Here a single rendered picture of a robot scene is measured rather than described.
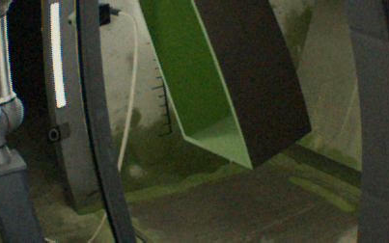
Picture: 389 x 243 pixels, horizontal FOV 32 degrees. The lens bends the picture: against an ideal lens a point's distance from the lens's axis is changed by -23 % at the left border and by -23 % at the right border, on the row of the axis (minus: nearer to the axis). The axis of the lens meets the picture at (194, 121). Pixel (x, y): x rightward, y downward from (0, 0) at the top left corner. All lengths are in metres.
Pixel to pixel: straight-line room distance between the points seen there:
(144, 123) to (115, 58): 0.40
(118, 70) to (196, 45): 0.56
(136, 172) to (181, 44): 0.88
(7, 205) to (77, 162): 1.06
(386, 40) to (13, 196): 2.31
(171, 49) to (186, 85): 0.19
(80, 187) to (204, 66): 0.98
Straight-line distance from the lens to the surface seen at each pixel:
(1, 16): 3.42
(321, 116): 4.43
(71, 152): 4.26
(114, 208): 2.26
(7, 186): 3.35
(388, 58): 1.47
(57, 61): 4.11
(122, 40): 4.25
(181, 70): 3.85
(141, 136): 4.39
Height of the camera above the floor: 1.64
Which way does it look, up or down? 16 degrees down
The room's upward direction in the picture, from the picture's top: 8 degrees counter-clockwise
